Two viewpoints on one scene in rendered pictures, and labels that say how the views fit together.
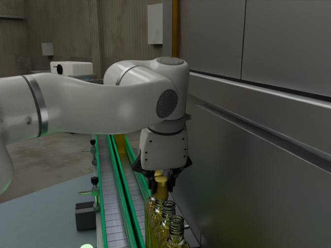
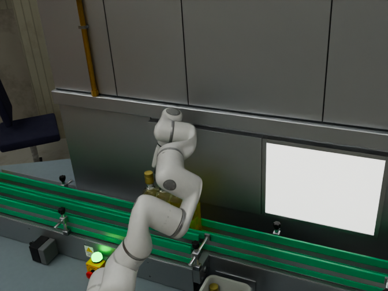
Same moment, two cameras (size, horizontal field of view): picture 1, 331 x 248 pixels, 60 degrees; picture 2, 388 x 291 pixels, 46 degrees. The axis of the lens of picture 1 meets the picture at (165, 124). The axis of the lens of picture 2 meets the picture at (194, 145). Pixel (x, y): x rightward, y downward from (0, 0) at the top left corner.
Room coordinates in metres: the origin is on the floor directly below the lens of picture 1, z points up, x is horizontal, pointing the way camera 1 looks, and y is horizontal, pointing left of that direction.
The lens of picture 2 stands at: (-0.49, 1.07, 2.09)
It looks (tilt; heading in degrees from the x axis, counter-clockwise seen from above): 28 degrees down; 311
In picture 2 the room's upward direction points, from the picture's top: 4 degrees counter-clockwise
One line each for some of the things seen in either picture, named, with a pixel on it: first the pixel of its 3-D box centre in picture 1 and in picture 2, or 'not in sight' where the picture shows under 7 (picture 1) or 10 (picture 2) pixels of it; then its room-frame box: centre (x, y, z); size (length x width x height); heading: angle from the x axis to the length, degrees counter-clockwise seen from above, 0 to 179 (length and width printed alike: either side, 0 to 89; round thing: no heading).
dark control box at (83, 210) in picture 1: (86, 215); (44, 250); (1.04, 0.33, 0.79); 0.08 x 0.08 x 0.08; 15
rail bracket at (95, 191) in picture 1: (89, 195); (60, 224); (0.94, 0.28, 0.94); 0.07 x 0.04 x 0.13; 105
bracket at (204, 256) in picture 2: not in sight; (201, 268); (0.38, 0.06, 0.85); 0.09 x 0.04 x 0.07; 105
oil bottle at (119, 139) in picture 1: (118, 127); not in sight; (1.58, 0.27, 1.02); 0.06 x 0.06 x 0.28; 15
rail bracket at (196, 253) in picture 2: not in sight; (198, 251); (0.37, 0.08, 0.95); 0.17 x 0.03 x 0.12; 105
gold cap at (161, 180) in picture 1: (161, 187); not in sight; (0.60, 0.01, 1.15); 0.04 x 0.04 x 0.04
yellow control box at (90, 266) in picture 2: not in sight; (98, 267); (0.77, 0.25, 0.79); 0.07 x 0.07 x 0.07; 15
